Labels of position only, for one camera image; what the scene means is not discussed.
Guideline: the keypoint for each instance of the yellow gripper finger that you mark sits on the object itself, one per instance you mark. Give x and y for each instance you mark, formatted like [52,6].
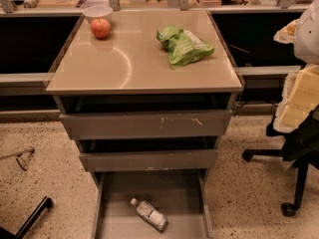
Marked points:
[300,97]
[287,34]

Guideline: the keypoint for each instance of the clear plastic water bottle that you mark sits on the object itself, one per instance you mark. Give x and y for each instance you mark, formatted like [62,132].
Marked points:
[150,214]

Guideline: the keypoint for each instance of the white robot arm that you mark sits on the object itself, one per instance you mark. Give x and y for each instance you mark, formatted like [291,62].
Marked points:
[306,43]

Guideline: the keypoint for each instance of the top grey drawer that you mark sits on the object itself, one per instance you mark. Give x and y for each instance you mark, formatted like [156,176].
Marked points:
[146,125]

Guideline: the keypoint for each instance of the middle grey drawer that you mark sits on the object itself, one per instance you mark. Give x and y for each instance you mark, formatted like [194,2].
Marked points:
[148,160]

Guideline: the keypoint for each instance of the bottom open grey drawer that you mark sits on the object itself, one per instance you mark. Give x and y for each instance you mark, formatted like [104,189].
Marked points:
[177,194]

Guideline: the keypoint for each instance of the grey drawer cabinet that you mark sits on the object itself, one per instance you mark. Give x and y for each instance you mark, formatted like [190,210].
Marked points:
[130,73]

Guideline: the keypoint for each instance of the black office chair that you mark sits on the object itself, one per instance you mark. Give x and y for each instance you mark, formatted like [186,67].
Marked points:
[301,146]

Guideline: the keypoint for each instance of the green chip bag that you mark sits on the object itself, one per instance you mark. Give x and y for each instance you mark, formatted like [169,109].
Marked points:
[183,46]

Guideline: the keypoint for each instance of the red apple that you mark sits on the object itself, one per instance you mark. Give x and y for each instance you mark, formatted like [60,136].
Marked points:
[101,28]

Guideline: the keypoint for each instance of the white bowl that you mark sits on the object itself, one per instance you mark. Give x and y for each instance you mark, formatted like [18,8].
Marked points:
[99,11]

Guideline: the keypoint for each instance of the black chair leg left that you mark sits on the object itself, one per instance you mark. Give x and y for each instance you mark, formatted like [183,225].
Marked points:
[46,202]

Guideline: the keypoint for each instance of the metal stand on floor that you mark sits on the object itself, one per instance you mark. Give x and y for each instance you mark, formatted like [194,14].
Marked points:
[22,157]

